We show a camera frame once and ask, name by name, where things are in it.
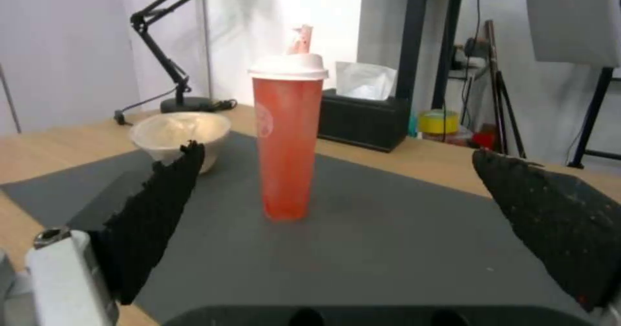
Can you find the black desk lamp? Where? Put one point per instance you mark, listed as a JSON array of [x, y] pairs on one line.
[[167, 42]]

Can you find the white paper bowl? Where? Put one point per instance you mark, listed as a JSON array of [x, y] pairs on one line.
[[184, 140]]

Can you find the white softbox panel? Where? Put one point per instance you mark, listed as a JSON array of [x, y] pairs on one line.
[[572, 16]]

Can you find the black light stand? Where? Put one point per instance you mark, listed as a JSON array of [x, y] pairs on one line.
[[594, 118]]

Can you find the grey table mat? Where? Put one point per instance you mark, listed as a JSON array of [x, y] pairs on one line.
[[315, 253]]

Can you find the pink straw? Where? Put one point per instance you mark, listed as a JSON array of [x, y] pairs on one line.
[[301, 39]]

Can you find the red small object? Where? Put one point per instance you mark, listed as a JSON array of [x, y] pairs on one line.
[[482, 139]]

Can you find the yellow tape roll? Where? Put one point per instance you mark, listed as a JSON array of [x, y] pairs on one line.
[[438, 122]]

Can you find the black tripod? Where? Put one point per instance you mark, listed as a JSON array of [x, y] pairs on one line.
[[499, 93]]

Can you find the black metal post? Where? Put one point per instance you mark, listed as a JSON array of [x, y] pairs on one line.
[[415, 38]]

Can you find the red drink cup white lid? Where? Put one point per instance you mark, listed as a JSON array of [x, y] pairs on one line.
[[287, 140]]

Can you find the black tissue box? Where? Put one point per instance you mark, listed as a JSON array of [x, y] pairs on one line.
[[361, 120]]

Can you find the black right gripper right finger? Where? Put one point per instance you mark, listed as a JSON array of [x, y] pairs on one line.
[[558, 213]]

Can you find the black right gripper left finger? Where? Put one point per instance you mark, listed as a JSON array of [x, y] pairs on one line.
[[145, 217]]

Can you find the white tissue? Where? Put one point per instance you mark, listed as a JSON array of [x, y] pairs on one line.
[[364, 80]]

